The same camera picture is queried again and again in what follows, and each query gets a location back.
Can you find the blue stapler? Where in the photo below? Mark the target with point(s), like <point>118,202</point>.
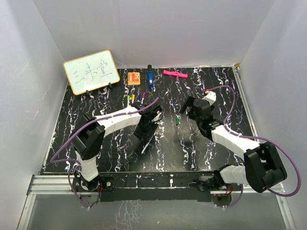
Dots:
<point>150,76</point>

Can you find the pink flat tool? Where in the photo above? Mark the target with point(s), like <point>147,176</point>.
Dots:
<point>175,74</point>

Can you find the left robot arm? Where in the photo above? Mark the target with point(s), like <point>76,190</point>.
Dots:
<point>88,142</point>

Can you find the white pen green end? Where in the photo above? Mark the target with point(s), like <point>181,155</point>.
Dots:
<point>145,147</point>

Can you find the orange small notebook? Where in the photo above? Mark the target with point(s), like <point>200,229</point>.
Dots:
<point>133,78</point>

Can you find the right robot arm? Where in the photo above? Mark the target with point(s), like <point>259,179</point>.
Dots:
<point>263,167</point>

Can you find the white board yellow frame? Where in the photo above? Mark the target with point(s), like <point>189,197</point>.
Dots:
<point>91,72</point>

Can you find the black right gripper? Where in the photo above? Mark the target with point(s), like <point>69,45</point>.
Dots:
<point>189,103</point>

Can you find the white pen magenta end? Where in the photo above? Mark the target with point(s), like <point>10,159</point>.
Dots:
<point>143,98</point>

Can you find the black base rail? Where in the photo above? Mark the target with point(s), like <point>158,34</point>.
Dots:
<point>118,186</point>

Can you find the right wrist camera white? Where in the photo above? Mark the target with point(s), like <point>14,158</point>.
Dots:
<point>210,97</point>

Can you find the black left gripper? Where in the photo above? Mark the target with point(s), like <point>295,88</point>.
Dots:
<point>146,136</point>

